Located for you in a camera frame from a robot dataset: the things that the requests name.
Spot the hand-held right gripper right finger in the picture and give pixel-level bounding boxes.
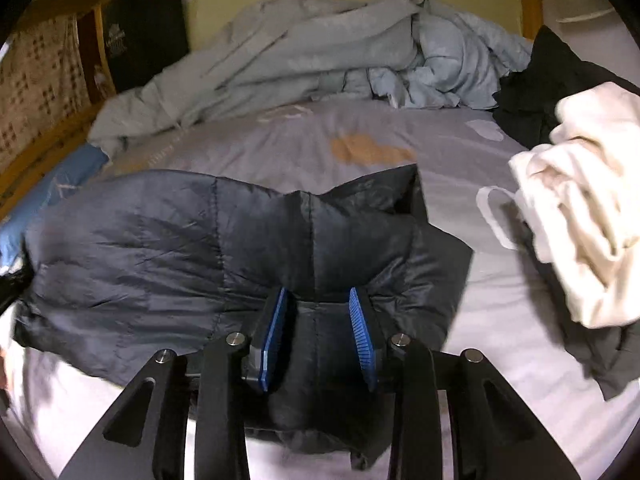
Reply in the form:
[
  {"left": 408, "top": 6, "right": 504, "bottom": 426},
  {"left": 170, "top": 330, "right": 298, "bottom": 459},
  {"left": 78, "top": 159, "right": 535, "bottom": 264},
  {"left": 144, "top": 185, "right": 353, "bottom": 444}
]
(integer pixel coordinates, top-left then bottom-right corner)
[{"left": 347, "top": 286, "right": 583, "bottom": 480}]

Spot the black puffer jacket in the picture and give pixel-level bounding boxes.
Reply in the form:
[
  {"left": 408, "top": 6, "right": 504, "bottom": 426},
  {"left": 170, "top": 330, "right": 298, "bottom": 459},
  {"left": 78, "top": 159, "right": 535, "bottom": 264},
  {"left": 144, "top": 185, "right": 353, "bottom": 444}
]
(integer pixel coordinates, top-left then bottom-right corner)
[{"left": 12, "top": 164, "right": 475, "bottom": 471}]

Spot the beige patterned curtain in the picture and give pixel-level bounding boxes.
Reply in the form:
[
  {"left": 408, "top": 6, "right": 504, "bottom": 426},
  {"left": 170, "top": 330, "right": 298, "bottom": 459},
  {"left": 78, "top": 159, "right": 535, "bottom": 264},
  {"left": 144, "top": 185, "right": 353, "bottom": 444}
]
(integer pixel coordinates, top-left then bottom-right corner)
[{"left": 0, "top": 12, "right": 101, "bottom": 171}]

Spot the cream white garment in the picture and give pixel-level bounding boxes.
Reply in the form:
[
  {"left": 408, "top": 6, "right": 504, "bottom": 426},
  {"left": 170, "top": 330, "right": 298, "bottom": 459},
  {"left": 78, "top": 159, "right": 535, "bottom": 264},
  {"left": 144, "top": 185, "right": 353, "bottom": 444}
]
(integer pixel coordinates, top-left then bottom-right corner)
[{"left": 507, "top": 81, "right": 640, "bottom": 330}]

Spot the black garment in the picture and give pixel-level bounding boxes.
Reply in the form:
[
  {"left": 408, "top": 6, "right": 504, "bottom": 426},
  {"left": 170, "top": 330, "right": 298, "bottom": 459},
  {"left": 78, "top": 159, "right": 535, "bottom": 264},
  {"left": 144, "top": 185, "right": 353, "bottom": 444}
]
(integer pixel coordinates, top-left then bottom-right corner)
[{"left": 492, "top": 25, "right": 640, "bottom": 401}]

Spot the light blue-grey duvet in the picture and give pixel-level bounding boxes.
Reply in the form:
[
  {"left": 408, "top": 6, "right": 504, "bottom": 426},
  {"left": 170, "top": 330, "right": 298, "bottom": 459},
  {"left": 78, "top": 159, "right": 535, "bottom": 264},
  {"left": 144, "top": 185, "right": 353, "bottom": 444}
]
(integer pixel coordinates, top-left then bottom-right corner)
[{"left": 92, "top": 0, "right": 533, "bottom": 153}]

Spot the blue pillow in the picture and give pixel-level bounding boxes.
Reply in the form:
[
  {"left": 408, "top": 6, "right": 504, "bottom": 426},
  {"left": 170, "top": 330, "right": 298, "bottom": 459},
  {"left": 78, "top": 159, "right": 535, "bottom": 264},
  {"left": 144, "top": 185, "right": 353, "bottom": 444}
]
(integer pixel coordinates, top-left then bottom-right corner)
[{"left": 0, "top": 147, "right": 108, "bottom": 271}]

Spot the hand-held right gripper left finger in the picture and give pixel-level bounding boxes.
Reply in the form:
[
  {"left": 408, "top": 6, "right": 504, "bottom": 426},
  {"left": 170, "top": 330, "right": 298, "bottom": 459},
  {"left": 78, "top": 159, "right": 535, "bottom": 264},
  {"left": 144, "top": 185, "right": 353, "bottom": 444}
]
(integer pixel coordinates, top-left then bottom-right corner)
[{"left": 57, "top": 286, "right": 290, "bottom": 480}]

